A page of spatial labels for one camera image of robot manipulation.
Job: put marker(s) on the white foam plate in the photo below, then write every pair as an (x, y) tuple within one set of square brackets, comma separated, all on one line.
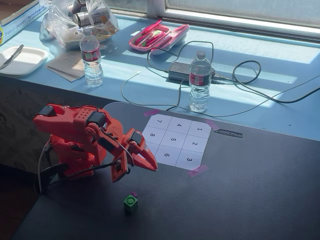
[(27, 60)]

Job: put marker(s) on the silver drink can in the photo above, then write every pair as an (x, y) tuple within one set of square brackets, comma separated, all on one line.
[(82, 18), (76, 5)]

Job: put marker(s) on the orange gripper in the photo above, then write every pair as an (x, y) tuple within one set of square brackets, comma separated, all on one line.
[(140, 148)]

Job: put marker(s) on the pink pencil case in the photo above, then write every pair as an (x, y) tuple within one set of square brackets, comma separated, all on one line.
[(150, 37)]

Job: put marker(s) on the Tide detergent box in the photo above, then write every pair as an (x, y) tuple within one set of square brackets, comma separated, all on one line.
[(20, 15)]

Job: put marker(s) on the green cube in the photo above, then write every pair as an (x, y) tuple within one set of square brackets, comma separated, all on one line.
[(130, 202)]

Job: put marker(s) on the black power adapter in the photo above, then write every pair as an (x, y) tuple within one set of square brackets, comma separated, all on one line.
[(178, 70)]

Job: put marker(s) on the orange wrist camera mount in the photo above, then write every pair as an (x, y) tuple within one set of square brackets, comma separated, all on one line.
[(120, 170)]

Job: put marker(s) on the plastic knife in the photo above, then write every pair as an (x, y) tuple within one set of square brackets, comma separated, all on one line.
[(12, 56)]

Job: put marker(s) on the pink pen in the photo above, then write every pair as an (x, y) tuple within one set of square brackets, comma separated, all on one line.
[(152, 26)]

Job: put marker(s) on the black and white sticker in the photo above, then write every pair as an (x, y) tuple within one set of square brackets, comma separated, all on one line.
[(230, 133)]

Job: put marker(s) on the white numbered grid paper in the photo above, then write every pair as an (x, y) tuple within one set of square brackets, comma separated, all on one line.
[(178, 140)]

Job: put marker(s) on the pink tape strip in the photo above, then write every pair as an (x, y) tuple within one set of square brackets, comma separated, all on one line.
[(197, 171), (211, 124), (151, 112)]

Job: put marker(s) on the clear water bottle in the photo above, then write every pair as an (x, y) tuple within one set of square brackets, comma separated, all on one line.
[(200, 85), (91, 65)]

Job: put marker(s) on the pink block top right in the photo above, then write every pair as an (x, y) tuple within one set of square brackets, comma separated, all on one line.
[(135, 193)]

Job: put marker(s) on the clear plastic bag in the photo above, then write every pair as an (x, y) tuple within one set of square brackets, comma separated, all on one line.
[(57, 22)]

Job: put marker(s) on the brown spiral notebook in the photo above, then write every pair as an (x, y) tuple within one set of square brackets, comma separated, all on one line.
[(67, 65)]

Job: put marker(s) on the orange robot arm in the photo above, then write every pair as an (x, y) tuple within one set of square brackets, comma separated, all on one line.
[(75, 120)]

